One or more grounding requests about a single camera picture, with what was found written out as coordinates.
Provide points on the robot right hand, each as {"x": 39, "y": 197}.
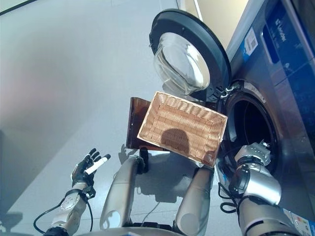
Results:
{"x": 267, "y": 152}

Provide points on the robot right silver leg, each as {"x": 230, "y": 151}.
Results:
{"x": 193, "y": 199}

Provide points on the robot grey torso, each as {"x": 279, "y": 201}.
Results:
{"x": 147, "y": 232}

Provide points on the tan wicker laundry basket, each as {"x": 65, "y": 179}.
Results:
{"x": 182, "y": 127}

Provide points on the robot silver leg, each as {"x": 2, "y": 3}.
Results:
{"x": 193, "y": 199}
{"x": 121, "y": 191}

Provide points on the grey front-load washing machine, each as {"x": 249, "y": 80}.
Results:
{"x": 283, "y": 98}

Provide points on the robot left silver leg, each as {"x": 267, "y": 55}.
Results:
{"x": 121, "y": 191}

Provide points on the robot left silver arm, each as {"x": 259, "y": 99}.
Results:
{"x": 69, "y": 209}

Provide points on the colourful rating label sticker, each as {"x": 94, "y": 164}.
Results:
{"x": 299, "y": 221}

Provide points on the robot right silver arm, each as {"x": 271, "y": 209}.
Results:
{"x": 256, "y": 186}

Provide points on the glossy brown wooden stool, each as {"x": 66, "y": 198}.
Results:
{"x": 136, "y": 123}

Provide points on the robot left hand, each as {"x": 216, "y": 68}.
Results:
{"x": 82, "y": 172}

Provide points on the round glass washer door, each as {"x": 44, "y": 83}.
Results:
{"x": 189, "y": 56}

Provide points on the blue white energy sticker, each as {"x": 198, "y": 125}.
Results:
{"x": 249, "y": 43}

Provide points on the white counter cabinet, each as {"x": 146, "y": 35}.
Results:
{"x": 216, "y": 14}

